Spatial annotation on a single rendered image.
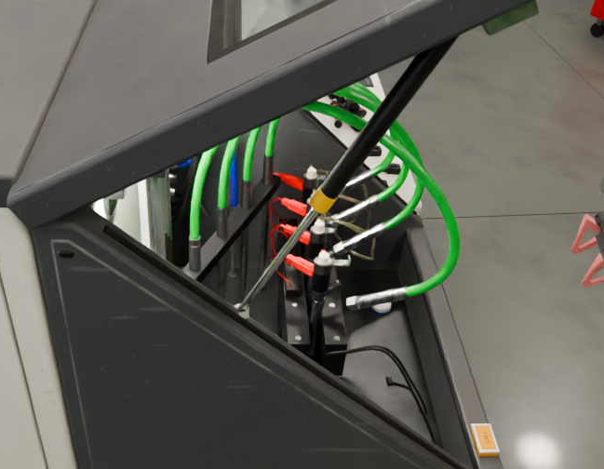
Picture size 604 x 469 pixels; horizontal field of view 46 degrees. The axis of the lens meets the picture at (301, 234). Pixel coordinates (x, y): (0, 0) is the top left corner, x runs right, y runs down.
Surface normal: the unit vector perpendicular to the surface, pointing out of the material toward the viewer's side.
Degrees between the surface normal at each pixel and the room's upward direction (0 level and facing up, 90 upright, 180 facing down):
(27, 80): 0
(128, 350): 90
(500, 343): 0
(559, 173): 0
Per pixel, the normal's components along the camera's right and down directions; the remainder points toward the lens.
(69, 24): 0.08, -0.78
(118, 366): 0.07, 0.62
